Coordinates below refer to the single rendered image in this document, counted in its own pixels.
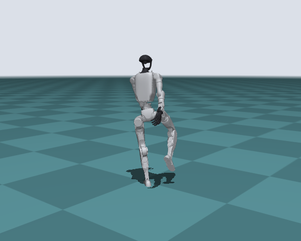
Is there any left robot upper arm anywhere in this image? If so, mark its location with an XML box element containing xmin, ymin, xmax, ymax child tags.
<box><xmin>130</xmin><ymin>76</ymin><xmax>137</xmax><ymax>98</ymax></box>

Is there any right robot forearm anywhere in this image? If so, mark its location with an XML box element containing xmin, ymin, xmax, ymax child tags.
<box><xmin>158</xmin><ymin>90</ymin><xmax>165</xmax><ymax>112</ymax></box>

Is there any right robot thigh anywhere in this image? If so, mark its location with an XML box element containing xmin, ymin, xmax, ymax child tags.
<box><xmin>154</xmin><ymin>111</ymin><xmax>176</xmax><ymax>137</ymax></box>

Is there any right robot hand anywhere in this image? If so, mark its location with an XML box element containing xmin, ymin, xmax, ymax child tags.
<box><xmin>150</xmin><ymin>106</ymin><xmax>163</xmax><ymax>126</ymax></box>

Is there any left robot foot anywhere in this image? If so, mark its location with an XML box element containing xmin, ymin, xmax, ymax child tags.
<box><xmin>143</xmin><ymin>179</ymin><xmax>151</xmax><ymax>187</ymax></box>

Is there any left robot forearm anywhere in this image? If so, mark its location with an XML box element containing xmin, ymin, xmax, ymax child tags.
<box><xmin>136</xmin><ymin>98</ymin><xmax>144</xmax><ymax>109</ymax></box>

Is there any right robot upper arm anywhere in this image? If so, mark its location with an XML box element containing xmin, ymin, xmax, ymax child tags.
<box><xmin>153</xmin><ymin>73</ymin><xmax>163</xmax><ymax>97</ymax></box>

